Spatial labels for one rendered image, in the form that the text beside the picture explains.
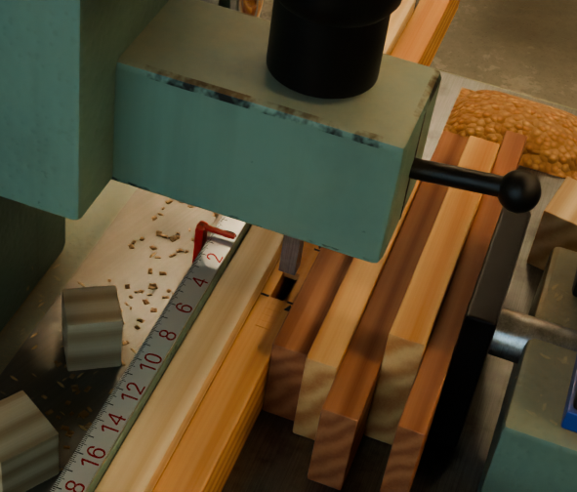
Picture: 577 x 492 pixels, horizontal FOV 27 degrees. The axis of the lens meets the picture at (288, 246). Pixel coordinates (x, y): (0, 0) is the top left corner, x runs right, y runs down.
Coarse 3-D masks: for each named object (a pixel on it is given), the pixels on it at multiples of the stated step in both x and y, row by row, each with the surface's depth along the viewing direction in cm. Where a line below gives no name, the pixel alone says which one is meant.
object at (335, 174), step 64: (192, 0) 59; (128, 64) 54; (192, 64) 55; (256, 64) 55; (384, 64) 57; (128, 128) 56; (192, 128) 55; (256, 128) 54; (320, 128) 53; (384, 128) 53; (192, 192) 58; (256, 192) 56; (320, 192) 55; (384, 192) 54
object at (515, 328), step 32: (512, 224) 61; (512, 256) 59; (480, 288) 57; (480, 320) 56; (512, 320) 61; (544, 320) 61; (480, 352) 57; (512, 352) 61; (448, 384) 59; (448, 416) 60
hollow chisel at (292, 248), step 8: (288, 240) 62; (296, 240) 61; (288, 248) 62; (296, 248) 62; (280, 256) 62; (288, 256) 62; (296, 256) 62; (280, 264) 63; (288, 264) 63; (296, 264) 62; (288, 272) 63
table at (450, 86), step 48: (528, 96) 87; (432, 144) 81; (528, 240) 75; (528, 288) 72; (480, 384) 66; (288, 432) 62; (480, 432) 63; (240, 480) 59; (288, 480) 59; (432, 480) 60
